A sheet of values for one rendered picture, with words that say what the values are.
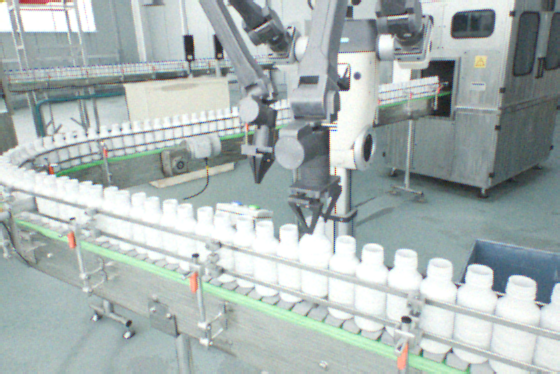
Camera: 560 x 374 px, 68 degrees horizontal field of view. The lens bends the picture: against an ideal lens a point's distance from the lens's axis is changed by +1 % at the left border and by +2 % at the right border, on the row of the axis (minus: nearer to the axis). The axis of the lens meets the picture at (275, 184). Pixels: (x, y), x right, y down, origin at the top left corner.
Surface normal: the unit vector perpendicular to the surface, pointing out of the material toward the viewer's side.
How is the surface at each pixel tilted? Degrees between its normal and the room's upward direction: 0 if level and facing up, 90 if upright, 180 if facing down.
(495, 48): 90
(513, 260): 90
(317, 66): 61
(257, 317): 90
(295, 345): 90
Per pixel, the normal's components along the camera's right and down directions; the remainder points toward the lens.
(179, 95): 0.63, 0.22
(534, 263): -0.54, 0.29
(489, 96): -0.77, 0.23
